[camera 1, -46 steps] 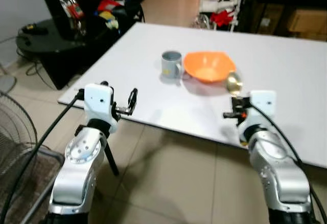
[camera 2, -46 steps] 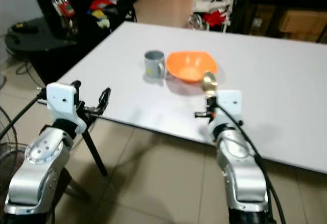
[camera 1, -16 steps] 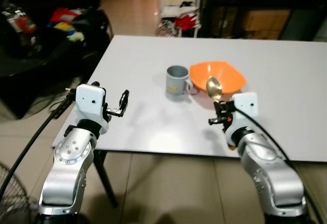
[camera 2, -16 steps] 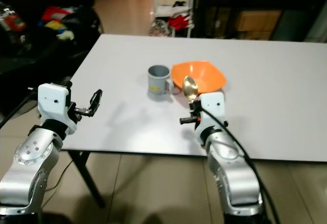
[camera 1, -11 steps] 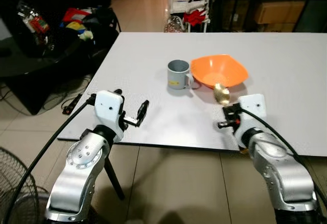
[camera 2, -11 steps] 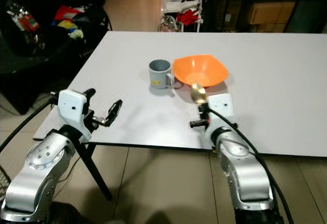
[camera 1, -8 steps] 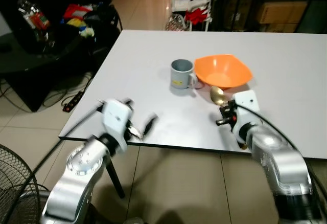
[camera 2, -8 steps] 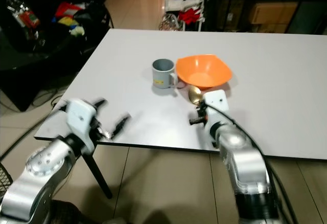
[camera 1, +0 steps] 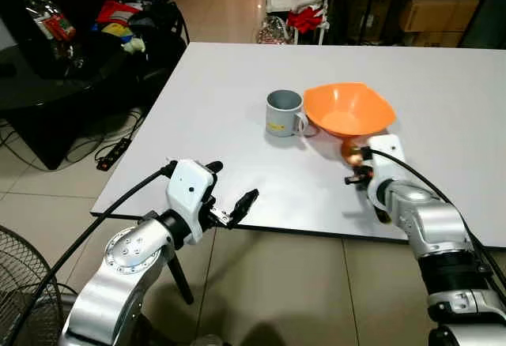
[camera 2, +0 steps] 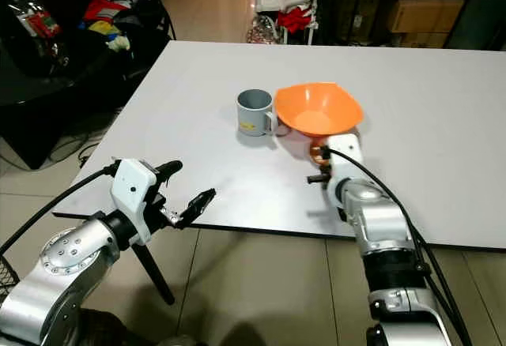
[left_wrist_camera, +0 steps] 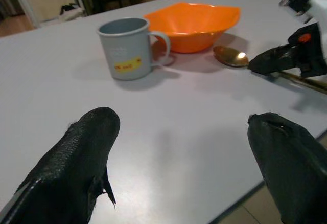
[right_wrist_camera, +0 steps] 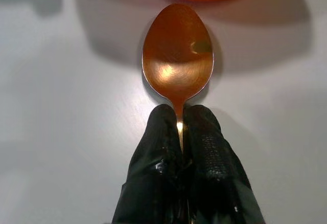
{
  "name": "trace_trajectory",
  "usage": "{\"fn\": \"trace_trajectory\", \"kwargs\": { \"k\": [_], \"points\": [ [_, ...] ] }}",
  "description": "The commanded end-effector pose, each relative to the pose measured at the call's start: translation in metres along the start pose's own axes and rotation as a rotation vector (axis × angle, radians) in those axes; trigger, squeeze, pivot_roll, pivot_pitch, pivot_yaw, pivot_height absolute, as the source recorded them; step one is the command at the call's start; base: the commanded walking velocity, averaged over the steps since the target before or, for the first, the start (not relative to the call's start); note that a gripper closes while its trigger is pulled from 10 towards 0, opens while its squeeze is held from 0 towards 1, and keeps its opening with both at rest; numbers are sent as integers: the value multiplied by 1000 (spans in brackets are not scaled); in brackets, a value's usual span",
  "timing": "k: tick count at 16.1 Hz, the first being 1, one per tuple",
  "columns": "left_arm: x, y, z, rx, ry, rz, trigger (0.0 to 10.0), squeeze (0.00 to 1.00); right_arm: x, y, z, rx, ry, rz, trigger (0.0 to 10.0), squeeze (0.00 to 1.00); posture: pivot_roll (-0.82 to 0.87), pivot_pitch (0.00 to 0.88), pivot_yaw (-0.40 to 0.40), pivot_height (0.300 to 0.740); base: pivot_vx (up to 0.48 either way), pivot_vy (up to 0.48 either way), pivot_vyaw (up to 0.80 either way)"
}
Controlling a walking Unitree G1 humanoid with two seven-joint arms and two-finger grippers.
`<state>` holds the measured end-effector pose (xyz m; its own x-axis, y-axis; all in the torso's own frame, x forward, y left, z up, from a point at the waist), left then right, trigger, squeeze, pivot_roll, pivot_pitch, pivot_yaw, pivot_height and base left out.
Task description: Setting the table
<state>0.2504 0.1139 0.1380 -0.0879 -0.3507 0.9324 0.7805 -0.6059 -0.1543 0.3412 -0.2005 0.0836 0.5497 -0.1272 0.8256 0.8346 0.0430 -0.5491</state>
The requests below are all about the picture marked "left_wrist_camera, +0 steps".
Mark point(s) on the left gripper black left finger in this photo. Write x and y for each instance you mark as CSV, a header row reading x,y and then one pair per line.
x,y
64,173

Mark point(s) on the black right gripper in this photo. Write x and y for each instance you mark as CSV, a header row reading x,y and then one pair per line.
x,y
313,52

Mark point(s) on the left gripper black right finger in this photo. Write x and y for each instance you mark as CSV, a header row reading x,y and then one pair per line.
x,y
293,173

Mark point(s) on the gold metal spoon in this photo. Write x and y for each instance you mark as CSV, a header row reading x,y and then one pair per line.
x,y
230,57

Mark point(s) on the orange plastic bowl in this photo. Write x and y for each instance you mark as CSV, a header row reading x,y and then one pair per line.
x,y
191,24

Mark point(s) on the grey mug with yellow sticker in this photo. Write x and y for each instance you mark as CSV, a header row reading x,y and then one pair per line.
x,y
125,47

